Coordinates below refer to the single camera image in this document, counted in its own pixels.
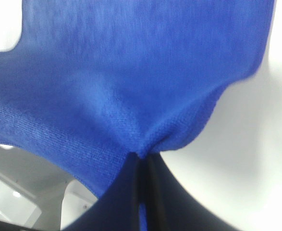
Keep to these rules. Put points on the blue microfibre towel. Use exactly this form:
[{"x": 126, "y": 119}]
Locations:
[{"x": 91, "y": 81}]

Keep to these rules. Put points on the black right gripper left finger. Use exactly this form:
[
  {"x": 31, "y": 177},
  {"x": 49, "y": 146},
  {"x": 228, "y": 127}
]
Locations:
[{"x": 117, "y": 209}]

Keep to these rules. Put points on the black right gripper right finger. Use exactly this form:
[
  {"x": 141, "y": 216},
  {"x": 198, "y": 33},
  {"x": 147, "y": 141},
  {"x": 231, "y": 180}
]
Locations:
[{"x": 169, "y": 207}]

